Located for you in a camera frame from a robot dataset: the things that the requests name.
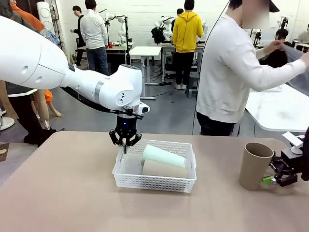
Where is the person in yellow hoodie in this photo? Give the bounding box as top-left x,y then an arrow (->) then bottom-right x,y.
172,0 -> 204,90

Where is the black bag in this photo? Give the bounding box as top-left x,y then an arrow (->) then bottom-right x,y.
151,26 -> 165,44

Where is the person in dark green jacket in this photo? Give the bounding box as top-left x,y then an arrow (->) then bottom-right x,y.
0,0 -> 50,147

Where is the white black background robot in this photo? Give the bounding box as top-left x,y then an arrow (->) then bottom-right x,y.
103,12 -> 128,47

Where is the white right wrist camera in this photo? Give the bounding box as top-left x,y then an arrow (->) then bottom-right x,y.
281,131 -> 306,155

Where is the person's right forearm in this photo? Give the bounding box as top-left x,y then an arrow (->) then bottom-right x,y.
248,58 -> 309,92

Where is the white round stand base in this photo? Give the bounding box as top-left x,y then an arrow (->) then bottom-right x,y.
0,116 -> 15,131

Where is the person's left hand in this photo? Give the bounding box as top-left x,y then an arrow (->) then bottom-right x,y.
263,39 -> 284,55

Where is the person behind yellow hoodie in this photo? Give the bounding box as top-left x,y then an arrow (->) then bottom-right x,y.
171,8 -> 184,32

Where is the mint green cup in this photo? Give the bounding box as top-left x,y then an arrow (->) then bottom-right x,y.
141,144 -> 187,169

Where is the figure in orange blue clothes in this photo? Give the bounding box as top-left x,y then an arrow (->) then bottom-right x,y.
11,1 -> 62,131

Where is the wooden top workbench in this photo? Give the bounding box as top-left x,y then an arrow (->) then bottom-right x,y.
161,43 -> 206,83

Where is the brown cardboard piece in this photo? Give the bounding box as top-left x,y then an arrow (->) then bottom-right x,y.
0,142 -> 11,163

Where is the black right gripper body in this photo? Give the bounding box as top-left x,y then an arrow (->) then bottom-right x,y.
281,148 -> 303,175

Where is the white tower fan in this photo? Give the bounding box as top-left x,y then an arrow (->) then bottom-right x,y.
36,1 -> 56,32

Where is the white perforated plastic basket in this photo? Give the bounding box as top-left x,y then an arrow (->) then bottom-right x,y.
112,139 -> 197,194

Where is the brown paper cup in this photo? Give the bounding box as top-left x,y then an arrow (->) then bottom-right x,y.
239,142 -> 275,191
141,159 -> 190,178

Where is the grey stool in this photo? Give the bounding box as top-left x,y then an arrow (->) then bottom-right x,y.
185,72 -> 201,99

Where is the white rounded table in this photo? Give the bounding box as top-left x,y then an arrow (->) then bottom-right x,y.
244,83 -> 309,133

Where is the white standing desk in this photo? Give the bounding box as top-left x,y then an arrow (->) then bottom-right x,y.
129,45 -> 163,100

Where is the person in black jacket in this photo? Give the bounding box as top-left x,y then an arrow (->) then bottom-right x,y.
71,5 -> 85,66

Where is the person in white sweater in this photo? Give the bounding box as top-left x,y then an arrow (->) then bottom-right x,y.
195,0 -> 281,136

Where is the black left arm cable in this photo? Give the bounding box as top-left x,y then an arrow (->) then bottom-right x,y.
60,86 -> 144,121

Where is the black pole stand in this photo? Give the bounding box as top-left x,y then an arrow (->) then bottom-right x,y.
123,15 -> 133,65

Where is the brown top desk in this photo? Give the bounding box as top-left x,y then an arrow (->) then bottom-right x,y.
76,44 -> 136,73

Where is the seated person in black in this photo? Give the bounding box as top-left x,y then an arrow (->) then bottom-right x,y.
259,28 -> 293,68

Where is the person in white shirt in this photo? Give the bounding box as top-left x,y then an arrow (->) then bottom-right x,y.
80,0 -> 110,76

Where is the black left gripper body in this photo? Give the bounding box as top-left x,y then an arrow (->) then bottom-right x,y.
115,115 -> 138,139

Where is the grey blue cloth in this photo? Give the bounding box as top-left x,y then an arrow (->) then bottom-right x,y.
281,41 -> 309,96

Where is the person's left forearm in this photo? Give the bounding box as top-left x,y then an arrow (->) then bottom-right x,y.
255,47 -> 268,60

